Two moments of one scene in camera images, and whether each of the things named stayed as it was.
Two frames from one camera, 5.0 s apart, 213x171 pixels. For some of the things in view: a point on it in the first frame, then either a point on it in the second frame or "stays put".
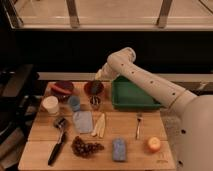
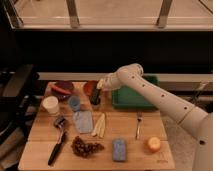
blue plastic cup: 74,102 stays put
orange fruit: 154,144 stays put
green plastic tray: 127,95 stays put
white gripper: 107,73 to 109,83
